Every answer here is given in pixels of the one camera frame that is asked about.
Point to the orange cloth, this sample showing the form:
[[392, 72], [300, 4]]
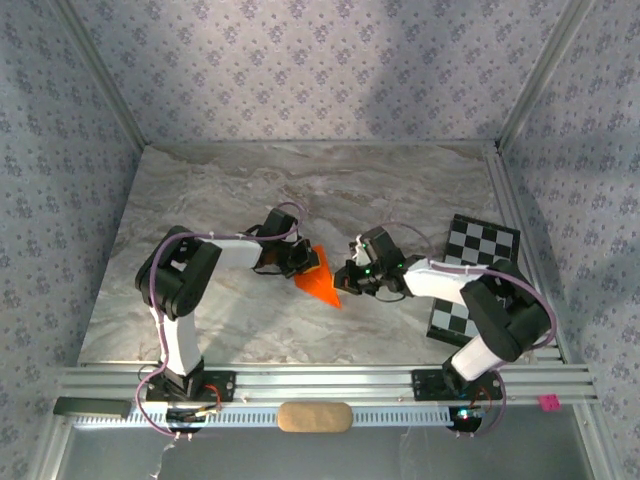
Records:
[[320, 287]]

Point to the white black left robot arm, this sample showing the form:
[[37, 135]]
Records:
[[175, 285]]

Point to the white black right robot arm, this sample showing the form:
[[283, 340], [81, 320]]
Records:
[[500, 315]]

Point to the black grey checkerboard panel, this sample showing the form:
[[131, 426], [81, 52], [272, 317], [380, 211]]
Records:
[[480, 240]]

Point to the tan oval cork pad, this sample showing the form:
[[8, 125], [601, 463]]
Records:
[[315, 417]]

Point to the controller board with green light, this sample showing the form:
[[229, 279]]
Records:
[[465, 415]]

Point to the small pink block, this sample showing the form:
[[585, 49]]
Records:
[[550, 402]]

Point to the flat black bar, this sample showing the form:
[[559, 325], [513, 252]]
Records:
[[90, 407]]

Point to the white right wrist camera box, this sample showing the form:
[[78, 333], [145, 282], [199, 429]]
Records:
[[358, 251]]

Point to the long aluminium profile rail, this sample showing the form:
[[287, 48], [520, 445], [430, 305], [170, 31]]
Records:
[[325, 382]]

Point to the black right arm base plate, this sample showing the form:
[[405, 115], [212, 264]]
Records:
[[425, 385]]

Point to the aluminium side rail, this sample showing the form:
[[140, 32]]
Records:
[[500, 185]]

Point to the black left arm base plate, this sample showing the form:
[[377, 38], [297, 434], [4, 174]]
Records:
[[225, 385]]

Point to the aluminium frame post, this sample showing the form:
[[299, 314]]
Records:
[[545, 70]]

